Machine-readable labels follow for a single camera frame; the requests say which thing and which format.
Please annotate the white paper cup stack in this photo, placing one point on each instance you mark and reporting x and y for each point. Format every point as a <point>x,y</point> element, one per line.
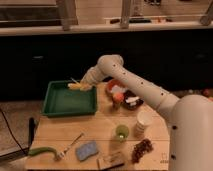
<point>143,121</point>

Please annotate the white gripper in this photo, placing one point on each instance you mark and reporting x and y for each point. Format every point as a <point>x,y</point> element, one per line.
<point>93,77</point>

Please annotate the orange bowl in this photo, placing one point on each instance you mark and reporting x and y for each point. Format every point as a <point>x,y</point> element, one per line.
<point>114,87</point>

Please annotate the brown dried fruit bunch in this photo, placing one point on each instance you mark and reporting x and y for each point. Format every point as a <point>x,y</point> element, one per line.
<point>140,149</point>

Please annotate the dark bowl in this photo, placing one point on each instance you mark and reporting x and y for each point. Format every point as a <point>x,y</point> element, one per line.
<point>131,101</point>

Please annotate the orange fruit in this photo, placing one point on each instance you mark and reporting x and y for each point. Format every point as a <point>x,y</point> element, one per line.
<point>118,97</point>

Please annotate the yellow banana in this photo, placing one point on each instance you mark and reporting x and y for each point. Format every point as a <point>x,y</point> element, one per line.
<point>74,86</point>

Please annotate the green plastic tray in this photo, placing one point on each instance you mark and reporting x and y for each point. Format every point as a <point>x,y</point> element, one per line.
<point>60,101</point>

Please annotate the silver fork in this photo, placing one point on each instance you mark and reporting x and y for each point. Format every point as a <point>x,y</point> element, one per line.
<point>63,153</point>

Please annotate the green cup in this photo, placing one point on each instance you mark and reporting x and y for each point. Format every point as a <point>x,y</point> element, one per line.
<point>122,132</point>

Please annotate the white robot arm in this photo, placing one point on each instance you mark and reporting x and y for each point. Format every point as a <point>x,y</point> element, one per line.
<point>190,117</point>

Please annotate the wooden cutting board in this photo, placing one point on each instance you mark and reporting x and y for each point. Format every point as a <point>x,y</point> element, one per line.
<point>100,127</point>

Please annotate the blue sponge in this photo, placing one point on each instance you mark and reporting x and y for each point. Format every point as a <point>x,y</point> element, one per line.
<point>86,150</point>

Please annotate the small wooden block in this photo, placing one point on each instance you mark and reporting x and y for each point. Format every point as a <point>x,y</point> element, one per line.
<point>110,161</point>

